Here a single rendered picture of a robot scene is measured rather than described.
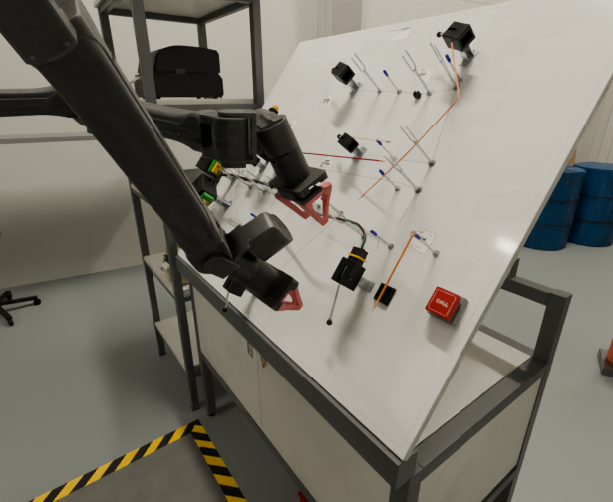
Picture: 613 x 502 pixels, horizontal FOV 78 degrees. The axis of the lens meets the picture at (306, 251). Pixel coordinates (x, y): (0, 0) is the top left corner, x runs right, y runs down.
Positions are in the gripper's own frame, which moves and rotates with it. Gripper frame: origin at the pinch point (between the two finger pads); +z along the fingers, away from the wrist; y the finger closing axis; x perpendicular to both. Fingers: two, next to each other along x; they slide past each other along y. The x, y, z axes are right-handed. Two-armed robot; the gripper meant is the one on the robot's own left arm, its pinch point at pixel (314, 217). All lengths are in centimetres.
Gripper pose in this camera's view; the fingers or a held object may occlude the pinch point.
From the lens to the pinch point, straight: 72.0
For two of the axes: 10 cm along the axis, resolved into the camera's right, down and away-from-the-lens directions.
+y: -6.0, -2.8, 7.5
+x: -7.1, 6.3, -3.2
